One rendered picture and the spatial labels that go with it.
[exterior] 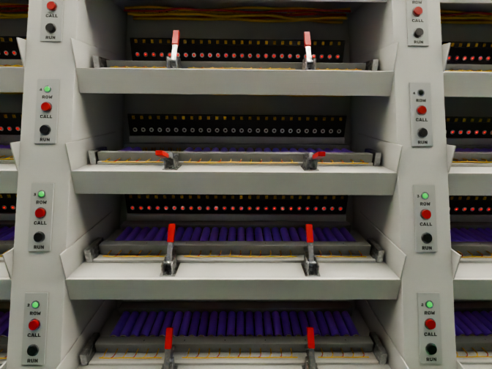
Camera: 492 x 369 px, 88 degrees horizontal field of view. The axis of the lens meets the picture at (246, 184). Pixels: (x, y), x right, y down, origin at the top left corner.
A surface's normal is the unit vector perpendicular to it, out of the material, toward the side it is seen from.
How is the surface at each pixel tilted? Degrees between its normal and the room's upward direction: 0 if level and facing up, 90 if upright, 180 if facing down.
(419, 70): 90
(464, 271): 21
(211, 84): 111
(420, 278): 90
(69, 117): 90
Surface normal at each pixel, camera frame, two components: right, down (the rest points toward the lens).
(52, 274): 0.01, -0.07
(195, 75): 0.01, 0.30
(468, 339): 0.01, -0.95
